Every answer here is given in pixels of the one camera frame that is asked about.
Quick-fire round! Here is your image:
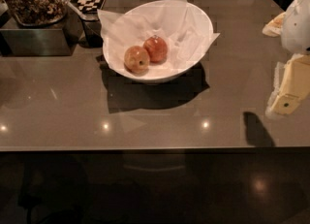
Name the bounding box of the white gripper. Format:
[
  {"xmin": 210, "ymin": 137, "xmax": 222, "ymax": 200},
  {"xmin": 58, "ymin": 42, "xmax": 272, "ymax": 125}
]
[{"xmin": 263, "ymin": 0, "xmax": 310, "ymax": 119}]

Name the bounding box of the red apple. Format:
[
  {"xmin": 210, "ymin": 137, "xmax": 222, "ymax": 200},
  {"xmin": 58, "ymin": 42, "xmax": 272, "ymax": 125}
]
[
  {"xmin": 143, "ymin": 35, "xmax": 168, "ymax": 63},
  {"xmin": 124, "ymin": 46, "xmax": 150, "ymax": 74}
]

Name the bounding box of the white bowl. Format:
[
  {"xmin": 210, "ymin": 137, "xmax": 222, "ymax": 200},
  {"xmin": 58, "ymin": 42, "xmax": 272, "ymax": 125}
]
[{"xmin": 102, "ymin": 0, "xmax": 215, "ymax": 84}]

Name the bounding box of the white paper liner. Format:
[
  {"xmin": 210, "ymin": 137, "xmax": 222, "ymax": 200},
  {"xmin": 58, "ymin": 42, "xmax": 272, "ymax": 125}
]
[{"xmin": 97, "ymin": 0, "xmax": 221, "ymax": 77}]

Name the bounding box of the black white marker block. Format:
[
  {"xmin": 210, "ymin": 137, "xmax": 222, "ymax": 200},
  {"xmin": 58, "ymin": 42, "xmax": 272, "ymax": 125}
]
[{"xmin": 68, "ymin": 0, "xmax": 106, "ymax": 48}]

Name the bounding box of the steel box stand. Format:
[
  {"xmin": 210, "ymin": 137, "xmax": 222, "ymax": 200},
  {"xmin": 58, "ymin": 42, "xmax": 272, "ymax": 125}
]
[{"xmin": 0, "ymin": 10, "xmax": 83, "ymax": 56}]

